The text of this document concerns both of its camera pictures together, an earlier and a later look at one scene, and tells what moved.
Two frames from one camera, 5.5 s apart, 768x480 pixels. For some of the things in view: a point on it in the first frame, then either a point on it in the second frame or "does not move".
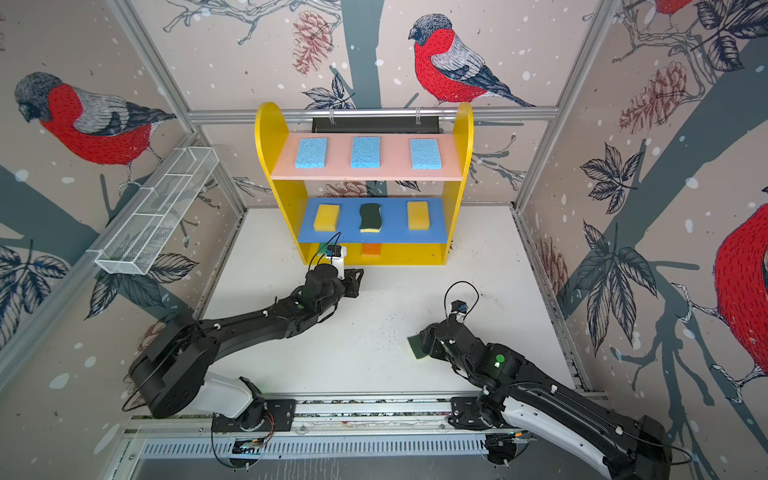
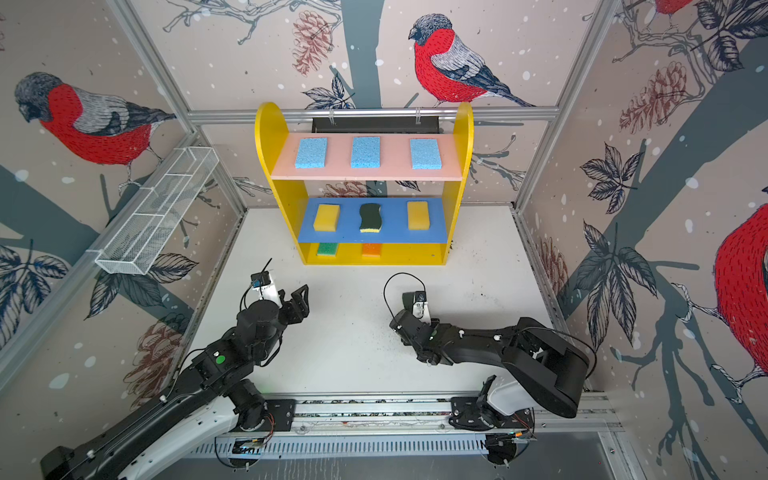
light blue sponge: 425,154 does not move
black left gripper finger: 351,282 to 299,306
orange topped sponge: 371,249 does not move
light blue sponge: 366,153 does not move
